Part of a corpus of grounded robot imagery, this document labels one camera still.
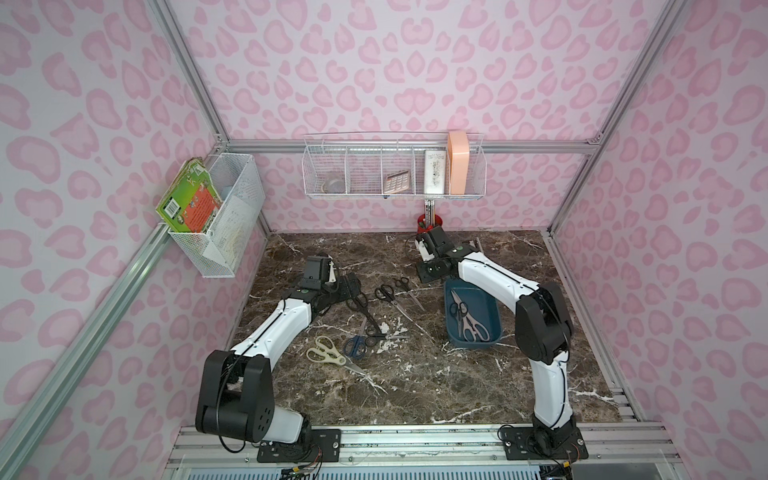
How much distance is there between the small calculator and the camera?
3.03 ft

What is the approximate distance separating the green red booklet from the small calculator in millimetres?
480

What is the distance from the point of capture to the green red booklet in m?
0.67
